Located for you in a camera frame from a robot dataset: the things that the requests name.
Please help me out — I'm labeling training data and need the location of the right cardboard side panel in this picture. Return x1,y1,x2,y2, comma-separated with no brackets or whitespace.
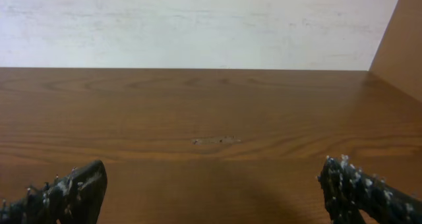
370,0,421,101

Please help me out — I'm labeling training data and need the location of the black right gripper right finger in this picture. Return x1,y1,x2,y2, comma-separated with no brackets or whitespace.
317,155,421,224

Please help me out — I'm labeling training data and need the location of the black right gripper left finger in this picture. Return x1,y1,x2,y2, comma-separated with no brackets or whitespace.
1,160,107,224

